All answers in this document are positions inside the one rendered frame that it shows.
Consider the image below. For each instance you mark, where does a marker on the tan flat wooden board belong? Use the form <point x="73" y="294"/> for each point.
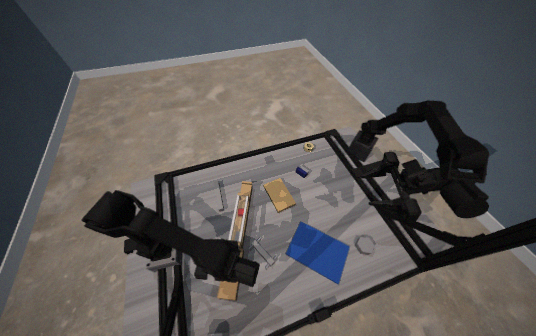
<point x="279" y="195"/>

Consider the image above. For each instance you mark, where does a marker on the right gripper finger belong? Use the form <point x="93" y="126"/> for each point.
<point x="379" y="171"/>
<point x="388" y="204"/>

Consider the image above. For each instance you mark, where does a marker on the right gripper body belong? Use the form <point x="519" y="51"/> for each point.
<point x="412" y="208"/>

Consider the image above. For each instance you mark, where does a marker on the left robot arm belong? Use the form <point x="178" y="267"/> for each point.
<point x="113" y="215"/>

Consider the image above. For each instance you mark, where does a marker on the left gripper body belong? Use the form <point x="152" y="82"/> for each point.
<point x="199" y="274"/>

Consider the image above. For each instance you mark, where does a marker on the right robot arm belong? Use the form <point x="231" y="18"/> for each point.
<point x="455" y="150"/>

